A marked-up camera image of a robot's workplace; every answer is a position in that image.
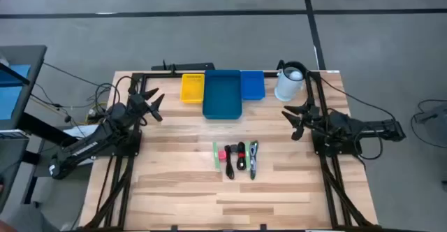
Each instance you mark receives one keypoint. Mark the white box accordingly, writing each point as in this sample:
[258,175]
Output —
[216,157]

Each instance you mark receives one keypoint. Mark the white paper sheet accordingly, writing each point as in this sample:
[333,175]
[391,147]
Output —
[82,131]

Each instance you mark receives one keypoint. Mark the yellow plastic basket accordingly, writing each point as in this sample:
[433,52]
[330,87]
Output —
[192,88]

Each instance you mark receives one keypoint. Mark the pink charger cube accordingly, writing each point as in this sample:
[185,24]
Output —
[223,155]

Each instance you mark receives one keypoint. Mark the grey side desk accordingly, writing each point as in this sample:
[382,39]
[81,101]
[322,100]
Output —
[33,81]

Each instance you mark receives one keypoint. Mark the white cylindrical container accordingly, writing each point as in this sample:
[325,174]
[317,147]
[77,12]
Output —
[286,88]

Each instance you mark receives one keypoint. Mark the blue plastic basket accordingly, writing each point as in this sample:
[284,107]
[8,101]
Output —
[252,85]

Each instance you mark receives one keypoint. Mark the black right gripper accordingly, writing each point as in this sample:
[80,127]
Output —
[314,116]

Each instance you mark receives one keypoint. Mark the teal plastic bin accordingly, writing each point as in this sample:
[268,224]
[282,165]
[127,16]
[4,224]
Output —
[222,95]

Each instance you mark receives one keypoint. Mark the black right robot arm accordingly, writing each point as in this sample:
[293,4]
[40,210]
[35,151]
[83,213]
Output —
[380,127]

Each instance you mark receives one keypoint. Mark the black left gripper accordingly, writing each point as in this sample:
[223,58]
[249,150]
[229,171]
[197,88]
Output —
[139,103]

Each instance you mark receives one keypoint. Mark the black bar device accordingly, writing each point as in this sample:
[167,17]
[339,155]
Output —
[188,66]

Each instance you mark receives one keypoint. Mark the black metal table frame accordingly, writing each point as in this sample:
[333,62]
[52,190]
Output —
[157,75]

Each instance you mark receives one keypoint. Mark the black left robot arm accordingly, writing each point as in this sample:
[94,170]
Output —
[84,148]

